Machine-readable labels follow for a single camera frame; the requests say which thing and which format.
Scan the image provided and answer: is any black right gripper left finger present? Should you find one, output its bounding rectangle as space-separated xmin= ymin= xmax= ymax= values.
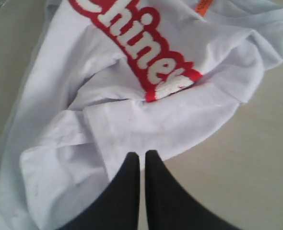
xmin=60 ymin=152 xmax=140 ymax=230

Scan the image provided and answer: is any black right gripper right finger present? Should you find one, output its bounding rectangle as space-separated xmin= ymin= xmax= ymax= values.
xmin=145 ymin=150 xmax=230 ymax=230

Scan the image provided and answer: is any white t-shirt red lettering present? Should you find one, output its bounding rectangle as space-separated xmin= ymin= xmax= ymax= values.
xmin=0 ymin=0 xmax=283 ymax=230

